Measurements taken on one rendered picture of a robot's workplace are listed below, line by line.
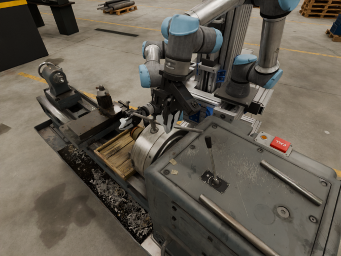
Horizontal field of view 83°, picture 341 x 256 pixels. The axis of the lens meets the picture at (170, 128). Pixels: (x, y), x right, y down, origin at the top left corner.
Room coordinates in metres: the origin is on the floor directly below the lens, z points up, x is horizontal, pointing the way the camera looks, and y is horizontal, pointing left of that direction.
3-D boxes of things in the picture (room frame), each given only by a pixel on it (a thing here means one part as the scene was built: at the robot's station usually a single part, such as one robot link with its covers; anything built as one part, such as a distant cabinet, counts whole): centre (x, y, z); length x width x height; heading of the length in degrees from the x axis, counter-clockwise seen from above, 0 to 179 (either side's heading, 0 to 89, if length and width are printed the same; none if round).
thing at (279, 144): (0.51, -0.44, 1.26); 0.06 x 0.06 x 0.02; 49
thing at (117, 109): (1.09, 0.44, 0.99); 0.20 x 0.10 x 0.05; 49
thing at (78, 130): (1.07, 0.50, 0.95); 0.43 x 0.17 x 0.05; 139
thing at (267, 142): (0.53, -0.42, 1.23); 0.13 x 0.08 x 0.05; 49
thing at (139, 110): (0.93, 0.21, 1.08); 0.12 x 0.09 x 0.08; 138
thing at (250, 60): (1.06, -0.43, 1.33); 0.13 x 0.12 x 0.14; 40
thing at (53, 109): (1.06, 0.52, 0.77); 1.55 x 0.34 x 0.19; 49
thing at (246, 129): (0.62, -0.31, 1.24); 0.09 x 0.08 x 0.03; 49
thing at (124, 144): (0.82, 0.25, 0.89); 0.36 x 0.30 x 0.04; 139
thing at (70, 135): (1.09, 0.55, 0.90); 0.47 x 0.30 x 0.06; 139
